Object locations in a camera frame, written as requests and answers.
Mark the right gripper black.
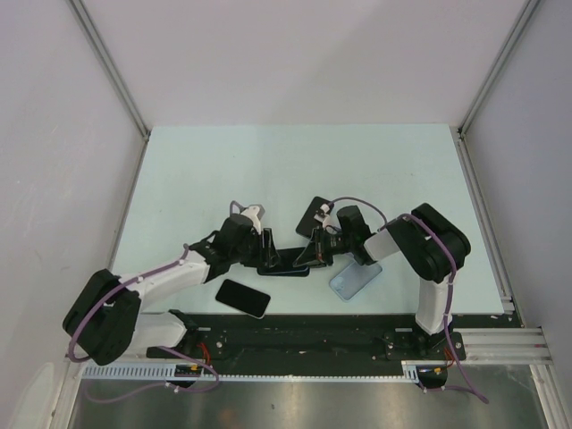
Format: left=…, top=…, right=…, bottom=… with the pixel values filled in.
left=295, top=226, right=354, bottom=269

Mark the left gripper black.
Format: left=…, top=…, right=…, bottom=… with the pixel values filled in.
left=230, top=228, right=281, bottom=268

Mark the black phone case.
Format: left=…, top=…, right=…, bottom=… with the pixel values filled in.
left=257, top=248, right=303, bottom=276

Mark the blue-edged black phone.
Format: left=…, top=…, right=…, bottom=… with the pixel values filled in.
left=270, top=265, right=310, bottom=277

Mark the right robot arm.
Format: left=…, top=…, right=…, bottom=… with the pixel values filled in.
left=293, top=201, right=471, bottom=358

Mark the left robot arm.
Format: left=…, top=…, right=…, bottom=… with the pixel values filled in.
left=63, top=205, right=280, bottom=366

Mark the green-edged black phone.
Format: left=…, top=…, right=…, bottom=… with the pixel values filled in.
left=296, top=197, right=331, bottom=239

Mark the light blue phone case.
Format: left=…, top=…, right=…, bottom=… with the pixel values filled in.
left=329, top=262, right=383, bottom=302

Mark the white-edged black phone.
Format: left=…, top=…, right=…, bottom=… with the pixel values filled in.
left=215, top=280, right=271, bottom=319

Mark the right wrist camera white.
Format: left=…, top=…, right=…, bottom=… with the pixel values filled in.
left=314, top=203, right=335, bottom=230

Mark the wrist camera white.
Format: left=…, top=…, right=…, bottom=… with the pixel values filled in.
left=240, top=205, right=265, bottom=235
left=314, top=203, right=335, bottom=230

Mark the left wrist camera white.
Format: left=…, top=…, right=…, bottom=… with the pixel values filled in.
left=240, top=205, right=265, bottom=235

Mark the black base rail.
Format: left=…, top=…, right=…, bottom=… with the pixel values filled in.
left=172, top=312, right=466, bottom=361

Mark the right aluminium frame post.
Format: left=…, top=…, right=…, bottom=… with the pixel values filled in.
left=458, top=0, right=544, bottom=135

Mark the aluminium frame post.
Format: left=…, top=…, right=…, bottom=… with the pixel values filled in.
left=65, top=0, right=151, bottom=142
left=458, top=0, right=544, bottom=135

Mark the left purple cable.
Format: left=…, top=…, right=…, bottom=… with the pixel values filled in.
left=66, top=200, right=223, bottom=403

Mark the white cable duct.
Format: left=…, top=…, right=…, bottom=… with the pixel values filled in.
left=82, top=361, right=445, bottom=383

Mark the left aluminium frame post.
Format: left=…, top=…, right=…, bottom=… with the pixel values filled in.
left=65, top=0, right=151, bottom=142

